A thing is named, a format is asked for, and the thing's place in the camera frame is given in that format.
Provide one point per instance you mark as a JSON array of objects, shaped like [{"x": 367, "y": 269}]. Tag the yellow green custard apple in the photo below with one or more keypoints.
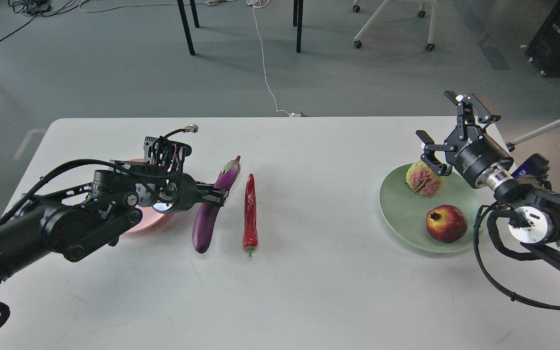
[{"x": 421, "y": 179}]

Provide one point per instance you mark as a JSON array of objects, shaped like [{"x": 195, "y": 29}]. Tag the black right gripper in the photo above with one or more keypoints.
[{"x": 481, "y": 155}]

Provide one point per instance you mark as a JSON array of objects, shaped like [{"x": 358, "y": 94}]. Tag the green plate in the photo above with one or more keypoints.
[{"x": 405, "y": 211}]

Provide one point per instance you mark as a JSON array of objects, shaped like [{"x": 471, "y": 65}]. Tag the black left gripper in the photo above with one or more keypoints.
[{"x": 185, "y": 192}]

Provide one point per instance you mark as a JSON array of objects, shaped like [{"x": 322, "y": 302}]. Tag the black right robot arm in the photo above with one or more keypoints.
[{"x": 524, "y": 221}]

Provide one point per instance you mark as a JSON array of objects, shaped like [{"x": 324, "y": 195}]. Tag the purple eggplant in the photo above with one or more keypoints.
[{"x": 205, "y": 218}]

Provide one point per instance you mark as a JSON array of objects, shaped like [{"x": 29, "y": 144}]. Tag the red chili pepper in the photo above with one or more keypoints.
[{"x": 250, "y": 233}]

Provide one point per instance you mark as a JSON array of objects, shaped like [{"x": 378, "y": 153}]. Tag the red pomegranate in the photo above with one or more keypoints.
[{"x": 446, "y": 224}]

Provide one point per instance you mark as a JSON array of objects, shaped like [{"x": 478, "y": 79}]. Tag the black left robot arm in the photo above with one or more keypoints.
[{"x": 85, "y": 204}]

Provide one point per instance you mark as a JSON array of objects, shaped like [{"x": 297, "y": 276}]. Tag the pink plate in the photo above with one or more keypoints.
[{"x": 142, "y": 197}]

